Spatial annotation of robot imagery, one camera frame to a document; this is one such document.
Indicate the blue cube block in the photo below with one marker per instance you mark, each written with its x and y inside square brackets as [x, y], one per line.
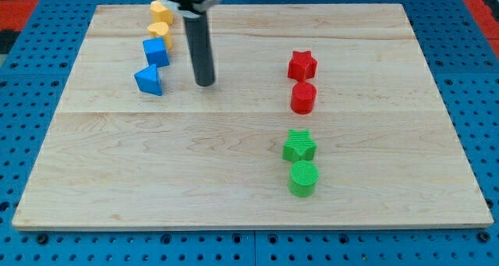
[156, 52]

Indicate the green cylinder block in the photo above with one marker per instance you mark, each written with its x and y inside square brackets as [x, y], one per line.
[303, 177]

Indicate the blue triangle block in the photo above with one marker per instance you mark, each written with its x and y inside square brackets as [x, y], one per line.
[149, 81]

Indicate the yellow pentagon block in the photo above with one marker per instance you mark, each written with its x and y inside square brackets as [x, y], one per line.
[160, 13]

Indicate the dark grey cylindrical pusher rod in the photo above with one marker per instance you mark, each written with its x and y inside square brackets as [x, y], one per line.
[199, 43]

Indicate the wooden board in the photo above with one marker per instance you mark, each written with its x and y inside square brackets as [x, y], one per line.
[207, 158]

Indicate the red cylinder block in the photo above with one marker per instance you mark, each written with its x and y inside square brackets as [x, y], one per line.
[303, 98]

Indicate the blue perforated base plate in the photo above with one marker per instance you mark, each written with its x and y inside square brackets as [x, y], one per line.
[458, 53]

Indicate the yellow heart block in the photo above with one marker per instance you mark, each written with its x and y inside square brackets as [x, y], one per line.
[162, 30]

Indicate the green star block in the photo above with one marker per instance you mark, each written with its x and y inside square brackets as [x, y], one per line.
[299, 146]

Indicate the red star block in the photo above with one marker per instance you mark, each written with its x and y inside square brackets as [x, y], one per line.
[302, 66]

